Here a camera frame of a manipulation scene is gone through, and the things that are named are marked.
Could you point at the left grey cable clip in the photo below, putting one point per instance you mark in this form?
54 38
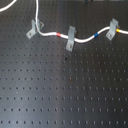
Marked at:
35 26

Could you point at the middle grey cable clip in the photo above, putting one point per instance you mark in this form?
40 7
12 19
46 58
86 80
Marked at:
71 37

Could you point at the grey cable clip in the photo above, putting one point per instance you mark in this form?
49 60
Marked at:
35 26
71 37
114 25

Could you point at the right grey cable clip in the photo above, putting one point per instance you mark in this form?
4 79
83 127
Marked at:
114 25

